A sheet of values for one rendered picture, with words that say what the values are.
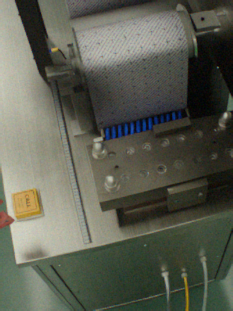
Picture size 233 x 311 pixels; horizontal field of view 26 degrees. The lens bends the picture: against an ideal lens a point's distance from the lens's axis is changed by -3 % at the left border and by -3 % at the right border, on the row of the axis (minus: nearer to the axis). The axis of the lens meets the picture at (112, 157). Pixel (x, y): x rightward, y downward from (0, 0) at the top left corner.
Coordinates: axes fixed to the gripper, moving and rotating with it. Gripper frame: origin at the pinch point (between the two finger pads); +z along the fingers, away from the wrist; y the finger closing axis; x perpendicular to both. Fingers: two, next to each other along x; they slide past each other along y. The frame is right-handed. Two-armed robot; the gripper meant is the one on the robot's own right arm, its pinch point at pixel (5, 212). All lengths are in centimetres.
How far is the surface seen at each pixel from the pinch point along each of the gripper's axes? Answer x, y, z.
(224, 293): 5, -35, 117
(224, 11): -69, -4, 4
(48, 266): 9.8, -9.6, 19.9
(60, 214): -3.0, -2.0, 18.6
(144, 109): -38.2, 1.6, 19.0
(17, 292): 68, 18, 82
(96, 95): -34.5, 5.7, 4.6
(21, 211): 3.2, 4.0, 12.3
